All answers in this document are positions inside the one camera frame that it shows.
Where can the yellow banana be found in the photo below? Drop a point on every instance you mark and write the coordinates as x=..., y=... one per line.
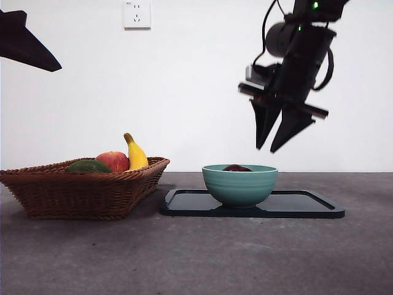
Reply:
x=136, y=155

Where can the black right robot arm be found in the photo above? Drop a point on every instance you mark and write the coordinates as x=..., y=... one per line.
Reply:
x=307, y=40

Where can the dark red plum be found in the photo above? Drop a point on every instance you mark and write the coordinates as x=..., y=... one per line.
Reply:
x=237, y=167

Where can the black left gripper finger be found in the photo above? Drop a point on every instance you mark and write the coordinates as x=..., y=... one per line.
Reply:
x=21, y=43

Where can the white wall socket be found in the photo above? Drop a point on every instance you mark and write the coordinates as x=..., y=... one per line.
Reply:
x=137, y=15

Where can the green bumpy avocado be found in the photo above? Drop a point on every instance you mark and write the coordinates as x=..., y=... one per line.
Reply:
x=87, y=167

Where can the brown wicker basket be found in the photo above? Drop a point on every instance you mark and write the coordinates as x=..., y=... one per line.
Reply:
x=76, y=196

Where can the teal ceramic bowl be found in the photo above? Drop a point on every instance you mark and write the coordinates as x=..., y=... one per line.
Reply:
x=241, y=187

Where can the pale grey camera box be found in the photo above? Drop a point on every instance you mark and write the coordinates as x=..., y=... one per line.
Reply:
x=256, y=75

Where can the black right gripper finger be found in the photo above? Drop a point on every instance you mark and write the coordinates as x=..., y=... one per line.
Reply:
x=291, y=126
x=264, y=123

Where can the red yellow apple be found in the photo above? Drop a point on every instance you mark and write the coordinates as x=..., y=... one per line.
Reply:
x=115, y=161

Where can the dark teal rectangular tray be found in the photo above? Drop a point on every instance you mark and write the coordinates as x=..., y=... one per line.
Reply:
x=294, y=206

